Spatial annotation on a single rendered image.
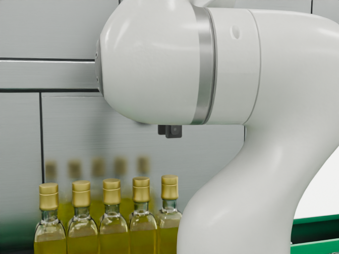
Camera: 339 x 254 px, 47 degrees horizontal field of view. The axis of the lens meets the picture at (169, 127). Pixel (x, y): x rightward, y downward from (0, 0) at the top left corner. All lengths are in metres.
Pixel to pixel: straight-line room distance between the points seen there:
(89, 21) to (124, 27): 0.60
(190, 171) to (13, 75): 0.44
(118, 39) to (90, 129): 0.58
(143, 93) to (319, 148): 0.14
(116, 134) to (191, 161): 0.19
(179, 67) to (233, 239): 0.14
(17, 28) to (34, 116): 0.19
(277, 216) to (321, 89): 0.10
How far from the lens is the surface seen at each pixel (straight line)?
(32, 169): 0.90
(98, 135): 0.87
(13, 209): 0.93
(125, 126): 0.87
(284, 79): 0.31
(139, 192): 0.76
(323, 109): 0.33
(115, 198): 0.76
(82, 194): 0.75
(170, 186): 0.78
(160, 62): 0.29
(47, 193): 0.74
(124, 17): 0.30
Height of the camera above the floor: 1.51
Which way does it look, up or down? 6 degrees down
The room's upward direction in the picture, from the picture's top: straight up
